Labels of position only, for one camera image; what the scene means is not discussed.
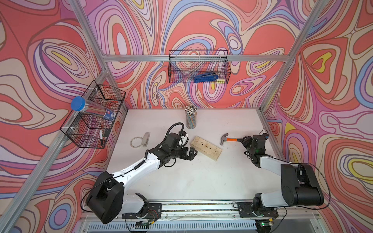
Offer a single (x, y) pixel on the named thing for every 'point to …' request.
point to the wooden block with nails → (206, 148)
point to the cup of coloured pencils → (191, 112)
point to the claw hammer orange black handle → (224, 138)
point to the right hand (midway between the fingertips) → (245, 141)
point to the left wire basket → (86, 129)
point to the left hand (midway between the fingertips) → (192, 152)
